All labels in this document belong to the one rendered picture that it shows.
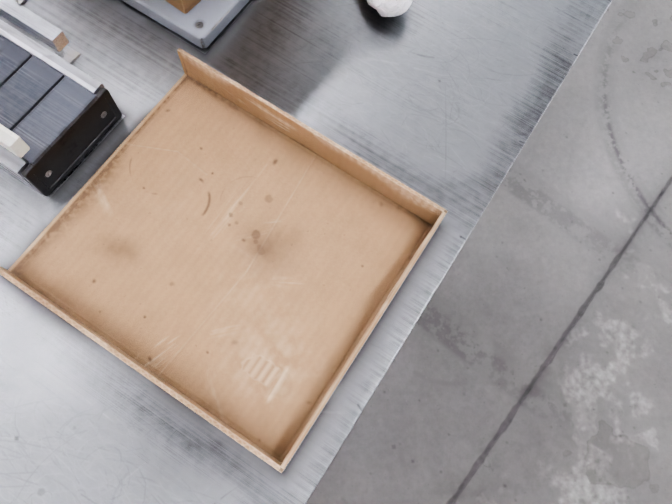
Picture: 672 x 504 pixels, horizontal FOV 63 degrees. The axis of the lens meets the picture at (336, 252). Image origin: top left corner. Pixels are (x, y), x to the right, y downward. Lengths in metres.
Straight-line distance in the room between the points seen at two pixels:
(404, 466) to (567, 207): 0.79
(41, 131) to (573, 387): 1.25
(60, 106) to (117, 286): 0.17
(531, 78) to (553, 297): 0.92
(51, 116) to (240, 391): 0.29
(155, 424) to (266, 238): 0.19
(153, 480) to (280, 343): 0.15
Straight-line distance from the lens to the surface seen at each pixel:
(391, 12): 0.64
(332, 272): 0.51
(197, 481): 0.50
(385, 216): 0.53
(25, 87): 0.59
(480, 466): 1.38
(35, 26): 0.51
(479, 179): 0.57
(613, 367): 1.53
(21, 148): 0.53
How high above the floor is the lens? 1.32
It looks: 72 degrees down
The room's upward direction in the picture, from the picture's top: 10 degrees clockwise
